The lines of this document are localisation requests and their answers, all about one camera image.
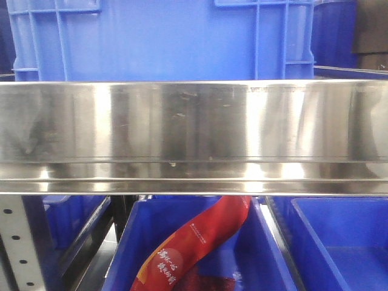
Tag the red printed bag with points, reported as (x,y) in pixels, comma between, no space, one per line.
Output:
(179,252)

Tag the large blue crate on shelf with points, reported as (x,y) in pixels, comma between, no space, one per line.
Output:
(161,40)

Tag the lower right blue bin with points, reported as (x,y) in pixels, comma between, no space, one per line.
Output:
(335,243)

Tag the stainless steel shelf rail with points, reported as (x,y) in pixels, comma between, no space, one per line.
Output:
(325,137)

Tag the lower blue bin with bag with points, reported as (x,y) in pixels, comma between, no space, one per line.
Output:
(249,260)

